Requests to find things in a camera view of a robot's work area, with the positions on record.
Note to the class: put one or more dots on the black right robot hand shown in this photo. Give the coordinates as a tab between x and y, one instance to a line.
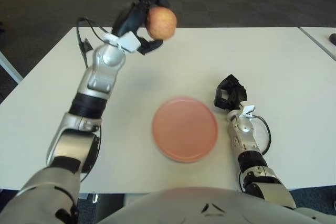
236	95

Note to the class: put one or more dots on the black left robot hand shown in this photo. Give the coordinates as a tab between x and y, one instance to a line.
131	19

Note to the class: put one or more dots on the red yellow apple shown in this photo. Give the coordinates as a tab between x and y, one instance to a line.
161	23

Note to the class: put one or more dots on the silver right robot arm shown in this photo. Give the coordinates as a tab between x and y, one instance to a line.
248	141

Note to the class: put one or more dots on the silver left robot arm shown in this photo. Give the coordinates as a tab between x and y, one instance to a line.
71	140

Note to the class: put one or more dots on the pink round plate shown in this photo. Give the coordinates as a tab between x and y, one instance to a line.
185	129

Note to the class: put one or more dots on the grey robot torso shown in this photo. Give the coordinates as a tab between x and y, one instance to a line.
170	208

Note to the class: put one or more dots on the dark table leg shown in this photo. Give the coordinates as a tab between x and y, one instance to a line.
110	203

